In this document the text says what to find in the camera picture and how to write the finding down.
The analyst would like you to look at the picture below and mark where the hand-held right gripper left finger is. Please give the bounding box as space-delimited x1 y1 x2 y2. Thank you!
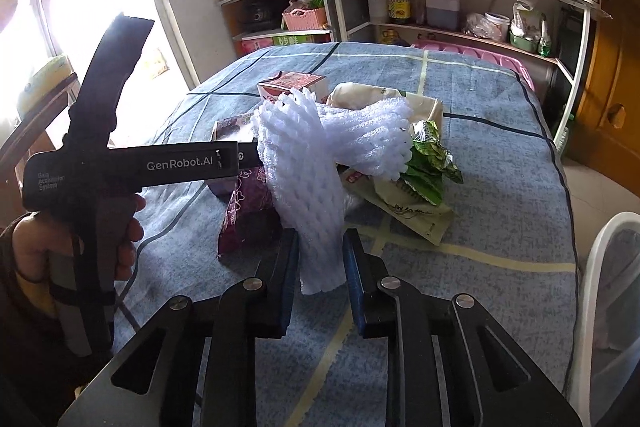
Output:
57 228 301 427

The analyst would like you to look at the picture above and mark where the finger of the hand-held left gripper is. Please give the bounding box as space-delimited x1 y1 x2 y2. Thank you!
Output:
235 141 264 172

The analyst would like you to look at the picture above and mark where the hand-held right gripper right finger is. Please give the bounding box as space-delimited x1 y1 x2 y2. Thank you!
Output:
341 228 585 427

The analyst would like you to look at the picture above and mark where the brown snack wrapper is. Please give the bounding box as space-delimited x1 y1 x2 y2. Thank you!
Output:
211 113 258 144

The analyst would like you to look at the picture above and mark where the white foam fruit net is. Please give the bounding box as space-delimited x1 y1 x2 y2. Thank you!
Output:
317 99 413 182
250 88 351 297

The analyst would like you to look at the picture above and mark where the purple snack packet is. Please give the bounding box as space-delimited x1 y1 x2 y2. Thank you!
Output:
217 166 283 260

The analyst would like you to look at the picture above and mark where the beige packet with green print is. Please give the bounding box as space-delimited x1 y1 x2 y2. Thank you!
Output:
372 179 456 245

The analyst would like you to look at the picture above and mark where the red white small packet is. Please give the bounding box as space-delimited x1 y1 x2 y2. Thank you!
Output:
340 168 383 202

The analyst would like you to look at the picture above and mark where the green foil snack wrapper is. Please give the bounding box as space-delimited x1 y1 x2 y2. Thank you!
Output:
400 119 465 208

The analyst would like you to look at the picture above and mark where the white plastic trash bin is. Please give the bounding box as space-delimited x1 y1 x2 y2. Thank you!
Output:
580 212 640 427

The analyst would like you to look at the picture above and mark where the person's left hand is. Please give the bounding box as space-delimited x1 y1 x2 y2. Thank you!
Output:
12 194 147 283

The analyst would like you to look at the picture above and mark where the red white carton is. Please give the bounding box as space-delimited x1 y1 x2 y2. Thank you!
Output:
256 71 328 105

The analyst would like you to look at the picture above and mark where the red green cardboard box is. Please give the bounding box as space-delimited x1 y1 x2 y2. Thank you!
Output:
239 31 331 55

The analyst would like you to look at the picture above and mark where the wooden chair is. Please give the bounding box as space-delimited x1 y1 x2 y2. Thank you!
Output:
0 72 81 208

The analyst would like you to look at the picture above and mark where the black rice cooker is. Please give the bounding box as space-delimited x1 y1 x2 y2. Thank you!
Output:
239 0 281 32

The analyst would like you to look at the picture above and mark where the pink plastic basket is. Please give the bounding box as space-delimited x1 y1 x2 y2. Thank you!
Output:
282 4 328 32

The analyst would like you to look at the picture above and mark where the low white shelf rack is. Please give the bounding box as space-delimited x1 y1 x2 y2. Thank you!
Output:
219 0 337 55

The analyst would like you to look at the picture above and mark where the blue plaid blanket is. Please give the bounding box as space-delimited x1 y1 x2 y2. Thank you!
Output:
107 42 586 427

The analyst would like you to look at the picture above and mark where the beige paper packet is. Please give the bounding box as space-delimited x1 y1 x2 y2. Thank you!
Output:
326 82 446 135

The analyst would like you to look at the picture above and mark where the white plastic jug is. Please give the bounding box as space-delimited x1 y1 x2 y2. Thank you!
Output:
367 0 390 25

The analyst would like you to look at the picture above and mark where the large dark liquid jug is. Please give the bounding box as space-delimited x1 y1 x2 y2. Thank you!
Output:
425 0 461 32

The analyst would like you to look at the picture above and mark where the storage box with pink lid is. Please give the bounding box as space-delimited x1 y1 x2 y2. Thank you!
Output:
410 38 536 92

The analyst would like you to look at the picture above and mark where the green plastic bottle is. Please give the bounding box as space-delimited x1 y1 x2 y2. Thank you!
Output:
552 109 576 155

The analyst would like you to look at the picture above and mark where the crumpled clear plastic bag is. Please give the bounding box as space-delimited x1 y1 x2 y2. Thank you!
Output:
461 12 496 40

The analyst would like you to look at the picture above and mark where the white plastic tub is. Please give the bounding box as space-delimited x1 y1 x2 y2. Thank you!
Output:
484 12 511 42

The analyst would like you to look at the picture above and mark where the green plastic bowl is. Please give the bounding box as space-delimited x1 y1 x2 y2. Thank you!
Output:
509 32 541 54

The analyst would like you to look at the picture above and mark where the white printed food bag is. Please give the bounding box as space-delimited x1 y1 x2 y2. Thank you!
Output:
511 0 543 35

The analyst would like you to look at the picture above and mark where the green food packet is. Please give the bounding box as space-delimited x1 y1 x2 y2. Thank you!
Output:
537 21 555 58

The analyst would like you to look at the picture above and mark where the wooden door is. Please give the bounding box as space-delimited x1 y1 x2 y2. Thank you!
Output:
564 0 640 190

